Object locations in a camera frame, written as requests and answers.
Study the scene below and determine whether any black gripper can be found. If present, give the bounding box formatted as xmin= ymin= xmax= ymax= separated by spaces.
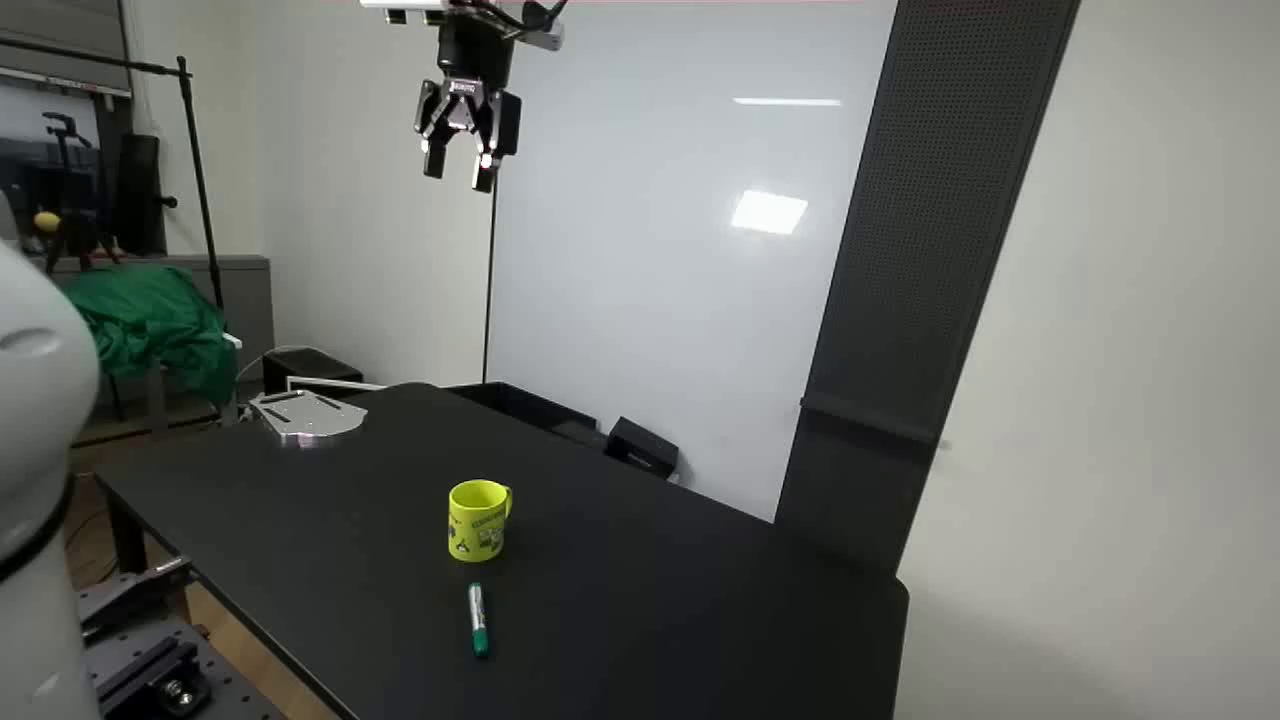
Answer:
xmin=416 ymin=6 xmax=527 ymax=195

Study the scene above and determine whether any green white marker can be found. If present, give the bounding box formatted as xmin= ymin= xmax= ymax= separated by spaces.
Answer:
xmin=463 ymin=578 xmax=497 ymax=662

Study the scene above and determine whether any yellow-green mug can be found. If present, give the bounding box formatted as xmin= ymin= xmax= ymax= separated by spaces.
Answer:
xmin=445 ymin=477 xmax=517 ymax=565

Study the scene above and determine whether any thin black stand pole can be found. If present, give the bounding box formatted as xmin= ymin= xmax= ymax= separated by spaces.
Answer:
xmin=475 ymin=182 xmax=506 ymax=392

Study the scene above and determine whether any large whiteboard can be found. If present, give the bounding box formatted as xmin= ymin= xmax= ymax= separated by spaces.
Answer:
xmin=484 ymin=0 xmax=902 ymax=525

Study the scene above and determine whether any small black box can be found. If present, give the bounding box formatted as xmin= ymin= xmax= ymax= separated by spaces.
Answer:
xmin=261 ymin=345 xmax=367 ymax=400

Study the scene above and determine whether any grey cabinet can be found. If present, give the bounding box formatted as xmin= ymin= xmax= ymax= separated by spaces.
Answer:
xmin=167 ymin=253 xmax=282 ymax=367

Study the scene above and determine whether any low black case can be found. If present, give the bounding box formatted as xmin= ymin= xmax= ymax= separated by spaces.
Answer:
xmin=445 ymin=378 xmax=613 ymax=455

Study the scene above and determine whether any white grey flat tray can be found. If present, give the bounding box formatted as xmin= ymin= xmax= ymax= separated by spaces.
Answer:
xmin=243 ymin=384 xmax=377 ymax=452

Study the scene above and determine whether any black angled box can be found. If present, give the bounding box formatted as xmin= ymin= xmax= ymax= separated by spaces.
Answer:
xmin=601 ymin=411 xmax=686 ymax=482

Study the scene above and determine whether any green cloth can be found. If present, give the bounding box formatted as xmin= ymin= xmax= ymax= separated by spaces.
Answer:
xmin=52 ymin=261 xmax=243 ymax=411

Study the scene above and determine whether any black tripod equipment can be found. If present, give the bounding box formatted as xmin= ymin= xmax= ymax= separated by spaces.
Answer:
xmin=37 ymin=106 xmax=178 ymax=269

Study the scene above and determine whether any grey roller blind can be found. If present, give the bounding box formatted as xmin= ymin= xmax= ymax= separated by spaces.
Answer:
xmin=0 ymin=0 xmax=137 ymax=100

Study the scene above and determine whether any dark grey pillar panel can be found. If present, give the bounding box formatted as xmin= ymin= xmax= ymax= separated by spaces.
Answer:
xmin=773 ymin=0 xmax=1090 ymax=578

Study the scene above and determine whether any grey perforated mounting plate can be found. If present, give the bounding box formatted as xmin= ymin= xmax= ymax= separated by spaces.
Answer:
xmin=77 ymin=555 xmax=292 ymax=720

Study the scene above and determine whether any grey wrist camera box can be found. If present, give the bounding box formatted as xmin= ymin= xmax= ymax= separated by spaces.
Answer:
xmin=507 ymin=0 xmax=573 ymax=56

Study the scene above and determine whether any black backdrop stand frame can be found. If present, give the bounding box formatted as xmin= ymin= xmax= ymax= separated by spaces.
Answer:
xmin=0 ymin=37 xmax=228 ymax=311

